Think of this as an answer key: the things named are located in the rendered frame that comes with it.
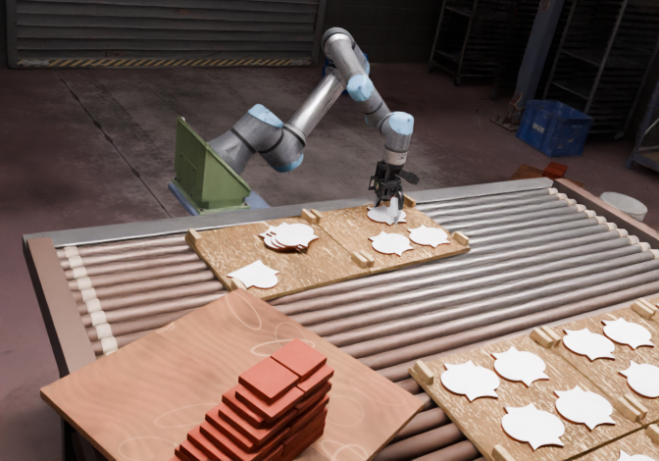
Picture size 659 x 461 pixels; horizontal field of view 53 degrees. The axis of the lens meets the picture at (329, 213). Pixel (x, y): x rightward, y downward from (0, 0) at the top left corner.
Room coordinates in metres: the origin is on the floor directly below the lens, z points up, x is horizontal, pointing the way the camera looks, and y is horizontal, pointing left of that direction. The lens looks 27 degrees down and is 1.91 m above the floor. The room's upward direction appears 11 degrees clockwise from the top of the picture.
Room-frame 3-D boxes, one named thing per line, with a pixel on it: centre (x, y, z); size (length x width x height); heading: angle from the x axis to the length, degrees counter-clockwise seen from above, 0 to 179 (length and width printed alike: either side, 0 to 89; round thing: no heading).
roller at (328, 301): (1.68, -0.33, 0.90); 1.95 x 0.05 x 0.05; 125
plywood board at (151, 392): (0.92, 0.09, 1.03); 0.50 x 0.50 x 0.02; 57
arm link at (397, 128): (1.97, -0.17, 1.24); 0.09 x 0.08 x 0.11; 34
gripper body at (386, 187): (1.96, -0.16, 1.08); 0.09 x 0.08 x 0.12; 129
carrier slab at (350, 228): (1.88, -0.20, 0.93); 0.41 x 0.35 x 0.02; 129
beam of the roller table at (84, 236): (2.07, -0.06, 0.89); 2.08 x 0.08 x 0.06; 125
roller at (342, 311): (1.64, -0.36, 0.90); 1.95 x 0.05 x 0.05; 125
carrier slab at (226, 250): (1.62, 0.13, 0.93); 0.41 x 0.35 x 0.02; 130
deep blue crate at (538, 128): (5.96, -1.89, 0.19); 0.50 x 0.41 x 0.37; 31
